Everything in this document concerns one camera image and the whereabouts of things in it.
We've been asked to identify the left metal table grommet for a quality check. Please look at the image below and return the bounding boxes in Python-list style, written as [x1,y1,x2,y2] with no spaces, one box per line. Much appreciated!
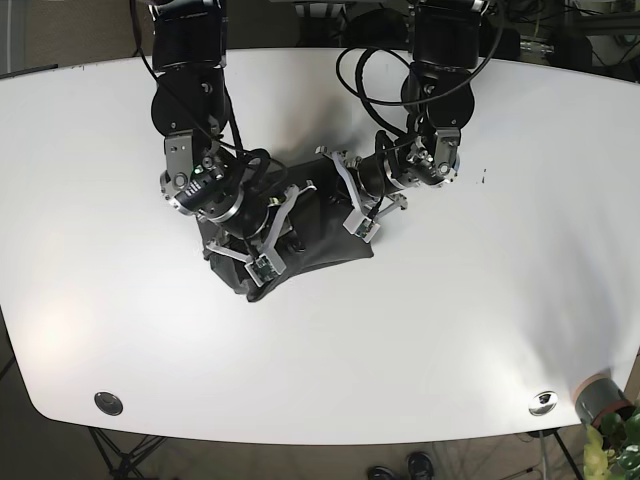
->
[94,391,123,416]

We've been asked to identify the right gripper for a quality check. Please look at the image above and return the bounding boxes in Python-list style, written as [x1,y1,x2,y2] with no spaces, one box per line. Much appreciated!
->
[160,140,317,287]

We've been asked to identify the green potted plant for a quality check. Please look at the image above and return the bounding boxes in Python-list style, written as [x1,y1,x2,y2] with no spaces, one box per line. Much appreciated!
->
[583,407,639,480]

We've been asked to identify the grey plant pot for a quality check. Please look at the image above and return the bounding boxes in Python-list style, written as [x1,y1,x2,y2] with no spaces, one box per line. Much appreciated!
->
[572,374,635,429]

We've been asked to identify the metal table grommet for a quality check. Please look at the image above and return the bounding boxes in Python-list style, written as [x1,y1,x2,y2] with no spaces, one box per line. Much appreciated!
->
[528,391,558,417]
[94,391,123,416]

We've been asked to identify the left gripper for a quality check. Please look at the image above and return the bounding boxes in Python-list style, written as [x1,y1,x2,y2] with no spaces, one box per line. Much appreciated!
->
[316,128,461,243]

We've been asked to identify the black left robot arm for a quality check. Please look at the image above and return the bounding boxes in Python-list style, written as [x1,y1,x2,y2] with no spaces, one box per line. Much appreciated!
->
[317,1,504,242]

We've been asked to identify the dark grey T-shirt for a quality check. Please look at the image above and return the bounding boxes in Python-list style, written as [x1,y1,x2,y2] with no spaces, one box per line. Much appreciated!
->
[204,158,374,302]

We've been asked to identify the person's dark shoes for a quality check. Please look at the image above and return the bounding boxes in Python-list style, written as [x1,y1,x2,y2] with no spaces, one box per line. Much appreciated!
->
[365,451,436,480]

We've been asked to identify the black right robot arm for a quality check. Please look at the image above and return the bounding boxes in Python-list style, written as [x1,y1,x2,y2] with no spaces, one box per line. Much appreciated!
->
[129,1,304,288]

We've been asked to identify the right metal table grommet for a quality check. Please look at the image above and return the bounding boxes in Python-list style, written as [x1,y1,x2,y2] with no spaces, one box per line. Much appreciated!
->
[528,391,558,417]

